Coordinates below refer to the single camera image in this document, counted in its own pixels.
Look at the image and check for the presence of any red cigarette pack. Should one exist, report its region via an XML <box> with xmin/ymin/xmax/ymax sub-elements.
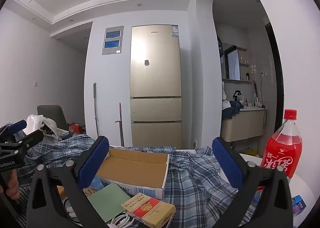
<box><xmin>121</xmin><ymin>192</ymin><xmax>176</xmax><ymax>228</ymax></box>

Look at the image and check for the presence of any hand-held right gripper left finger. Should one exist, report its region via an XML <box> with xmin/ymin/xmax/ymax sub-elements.
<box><xmin>26</xmin><ymin>135</ymin><xmax>110</xmax><ymax>228</ymax></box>

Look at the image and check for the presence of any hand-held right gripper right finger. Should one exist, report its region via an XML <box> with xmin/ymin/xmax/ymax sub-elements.
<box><xmin>212</xmin><ymin>137</ymin><xmax>293</xmax><ymax>228</ymax></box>

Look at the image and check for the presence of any grey wall panel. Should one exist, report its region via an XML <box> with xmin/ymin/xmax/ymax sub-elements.
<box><xmin>102</xmin><ymin>26</ymin><xmax>125</xmax><ymax>56</ymax></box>

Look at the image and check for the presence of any green notebook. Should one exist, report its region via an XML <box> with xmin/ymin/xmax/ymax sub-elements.
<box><xmin>86</xmin><ymin>182</ymin><xmax>132</xmax><ymax>223</ymax></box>

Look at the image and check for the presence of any red toy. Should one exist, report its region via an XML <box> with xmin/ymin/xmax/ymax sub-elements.
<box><xmin>70</xmin><ymin>122</ymin><xmax>84</xmax><ymax>133</ymax></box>

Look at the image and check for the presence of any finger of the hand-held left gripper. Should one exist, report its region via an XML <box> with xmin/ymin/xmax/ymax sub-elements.
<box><xmin>0</xmin><ymin>119</ymin><xmax>27</xmax><ymax>143</ymax></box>
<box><xmin>14</xmin><ymin>129</ymin><xmax>45</xmax><ymax>153</ymax></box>

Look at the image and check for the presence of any dark red stick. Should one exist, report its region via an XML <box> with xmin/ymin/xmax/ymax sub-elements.
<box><xmin>115</xmin><ymin>102</ymin><xmax>125</xmax><ymax>147</ymax></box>

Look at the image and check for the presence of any blue cloth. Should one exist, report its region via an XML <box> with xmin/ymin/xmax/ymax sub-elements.
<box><xmin>222</xmin><ymin>101</ymin><xmax>244</xmax><ymax>119</ymax></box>

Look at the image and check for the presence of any person's left hand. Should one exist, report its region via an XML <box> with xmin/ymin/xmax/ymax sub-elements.
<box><xmin>0</xmin><ymin>172</ymin><xmax>20</xmax><ymax>201</ymax></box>

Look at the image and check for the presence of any gold refrigerator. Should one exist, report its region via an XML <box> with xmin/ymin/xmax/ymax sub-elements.
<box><xmin>129</xmin><ymin>25</ymin><xmax>182</xmax><ymax>148</ymax></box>

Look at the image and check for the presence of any bathroom mirror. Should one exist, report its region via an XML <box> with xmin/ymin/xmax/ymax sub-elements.
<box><xmin>224</xmin><ymin>45</ymin><xmax>241</xmax><ymax>81</ymax></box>

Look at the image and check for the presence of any bathroom vanity cabinet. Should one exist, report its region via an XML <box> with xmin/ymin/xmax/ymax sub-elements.
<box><xmin>220</xmin><ymin>108</ymin><xmax>267</xmax><ymax>142</ymax></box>

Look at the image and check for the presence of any blue tissue pack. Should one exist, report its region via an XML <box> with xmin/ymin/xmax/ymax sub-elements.
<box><xmin>90</xmin><ymin>175</ymin><xmax>105</xmax><ymax>191</ymax></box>

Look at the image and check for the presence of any green mop handle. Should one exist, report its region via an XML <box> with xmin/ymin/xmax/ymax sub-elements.
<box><xmin>93</xmin><ymin>83</ymin><xmax>100</xmax><ymax>138</ymax></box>

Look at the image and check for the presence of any white cable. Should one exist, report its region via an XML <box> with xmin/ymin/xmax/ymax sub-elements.
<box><xmin>107</xmin><ymin>212</ymin><xmax>137</xmax><ymax>227</ymax></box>

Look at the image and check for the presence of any white plastic bag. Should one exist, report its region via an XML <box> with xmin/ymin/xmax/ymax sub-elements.
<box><xmin>22</xmin><ymin>114</ymin><xmax>69</xmax><ymax>141</ymax></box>

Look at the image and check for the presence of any blue plaid shirt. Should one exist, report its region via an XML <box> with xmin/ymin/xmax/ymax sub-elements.
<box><xmin>15</xmin><ymin>132</ymin><xmax>265</xmax><ymax>228</ymax></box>

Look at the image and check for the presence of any cardboard box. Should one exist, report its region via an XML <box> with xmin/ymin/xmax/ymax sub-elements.
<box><xmin>96</xmin><ymin>148</ymin><xmax>170</xmax><ymax>200</ymax></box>

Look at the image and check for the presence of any small blue packet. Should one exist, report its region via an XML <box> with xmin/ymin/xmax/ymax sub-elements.
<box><xmin>291</xmin><ymin>195</ymin><xmax>307</xmax><ymax>215</ymax></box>

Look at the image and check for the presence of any grey chair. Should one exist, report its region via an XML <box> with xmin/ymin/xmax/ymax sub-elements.
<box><xmin>37</xmin><ymin>105</ymin><xmax>68</xmax><ymax>131</ymax></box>

